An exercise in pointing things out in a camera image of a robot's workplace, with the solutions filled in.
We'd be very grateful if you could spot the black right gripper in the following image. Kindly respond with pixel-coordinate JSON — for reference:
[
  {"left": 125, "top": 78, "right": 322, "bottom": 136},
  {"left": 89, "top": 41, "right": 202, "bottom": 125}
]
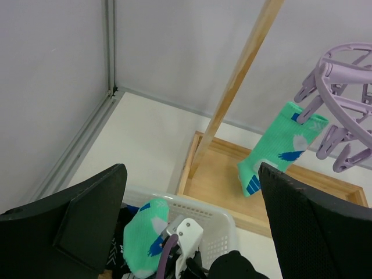
[{"left": 185, "top": 250, "right": 268, "bottom": 279}]

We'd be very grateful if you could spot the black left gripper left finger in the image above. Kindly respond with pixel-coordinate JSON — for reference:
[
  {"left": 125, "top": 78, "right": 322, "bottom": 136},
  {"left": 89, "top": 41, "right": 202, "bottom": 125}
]
[{"left": 1, "top": 164, "right": 127, "bottom": 278}]

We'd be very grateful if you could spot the mint green sock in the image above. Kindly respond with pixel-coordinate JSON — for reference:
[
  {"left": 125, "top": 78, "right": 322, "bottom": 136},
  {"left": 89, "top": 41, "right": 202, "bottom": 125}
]
[
  {"left": 123, "top": 198, "right": 169, "bottom": 278},
  {"left": 237, "top": 102, "right": 329, "bottom": 197}
]

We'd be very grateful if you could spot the lilac round clip hanger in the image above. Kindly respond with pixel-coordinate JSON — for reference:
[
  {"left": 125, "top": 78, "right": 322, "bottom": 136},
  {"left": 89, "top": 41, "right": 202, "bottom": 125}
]
[{"left": 294, "top": 42, "right": 371, "bottom": 173}]

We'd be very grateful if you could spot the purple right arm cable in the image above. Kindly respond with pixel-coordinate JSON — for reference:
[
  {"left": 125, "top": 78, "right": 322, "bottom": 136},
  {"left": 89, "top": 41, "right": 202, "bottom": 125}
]
[{"left": 156, "top": 234, "right": 178, "bottom": 279}]

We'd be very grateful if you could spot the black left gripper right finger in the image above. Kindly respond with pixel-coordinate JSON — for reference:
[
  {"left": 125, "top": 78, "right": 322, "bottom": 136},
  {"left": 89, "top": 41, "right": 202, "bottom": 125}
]
[{"left": 259, "top": 163, "right": 371, "bottom": 278}]

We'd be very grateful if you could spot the wooden hanging rack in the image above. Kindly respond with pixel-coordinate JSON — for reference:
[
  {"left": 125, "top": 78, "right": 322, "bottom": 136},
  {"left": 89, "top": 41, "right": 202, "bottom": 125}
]
[{"left": 178, "top": 1, "right": 371, "bottom": 237}]

